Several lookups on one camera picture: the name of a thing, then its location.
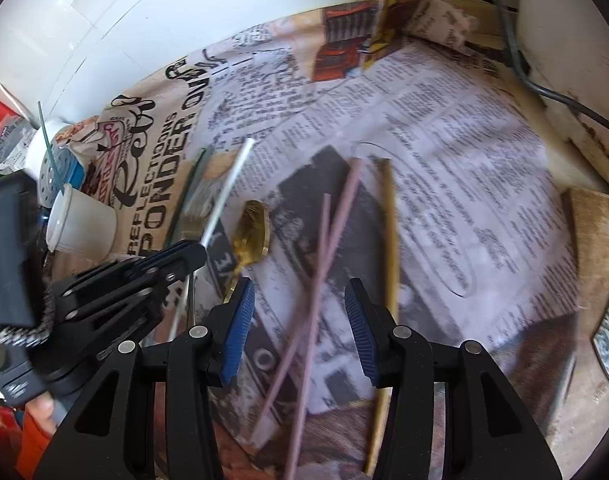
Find blue perforated holder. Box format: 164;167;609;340
37;145;85;208

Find person's left hand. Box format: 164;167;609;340
27;392;61;433

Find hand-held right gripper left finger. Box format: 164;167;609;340
32;277;258;480

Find white appliance box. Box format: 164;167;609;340
517;0;609;126

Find grey cable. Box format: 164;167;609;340
483;0;609;138

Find thick pink chopstick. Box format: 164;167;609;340
254;157;365;426

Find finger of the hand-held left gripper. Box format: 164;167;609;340
52;240;208;312
44;279;174;377

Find yellow bamboo chopstick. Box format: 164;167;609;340
363;157;397;463

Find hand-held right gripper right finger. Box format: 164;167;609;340
344;277;560;480

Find gold metal spoon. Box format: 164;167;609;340
222;200;272;306

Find orange cloth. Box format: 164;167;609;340
14;400;60;480

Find newspaper print cloth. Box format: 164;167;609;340
49;0;600;480

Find thin green straw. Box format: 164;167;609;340
37;102;66;197

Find white thin stick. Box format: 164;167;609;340
168;137;256;343

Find thin pink chopstick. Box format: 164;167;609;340
284;192;332;480

